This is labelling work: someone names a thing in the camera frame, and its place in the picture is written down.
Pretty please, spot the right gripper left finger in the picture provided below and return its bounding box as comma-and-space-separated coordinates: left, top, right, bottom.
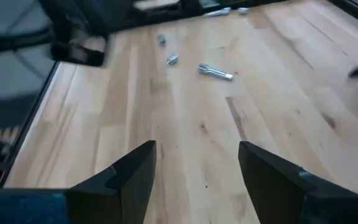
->
0, 140, 157, 224

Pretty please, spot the long chrome socket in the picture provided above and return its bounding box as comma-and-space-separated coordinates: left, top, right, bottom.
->
198, 63, 234, 82

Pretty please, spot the chrome extension bar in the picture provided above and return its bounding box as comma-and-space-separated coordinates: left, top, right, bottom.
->
203, 6, 232, 18

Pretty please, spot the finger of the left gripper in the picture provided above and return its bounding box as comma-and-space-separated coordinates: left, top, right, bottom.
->
50, 30, 107, 68

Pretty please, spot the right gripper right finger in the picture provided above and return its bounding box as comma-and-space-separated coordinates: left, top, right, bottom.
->
238, 141, 358, 224

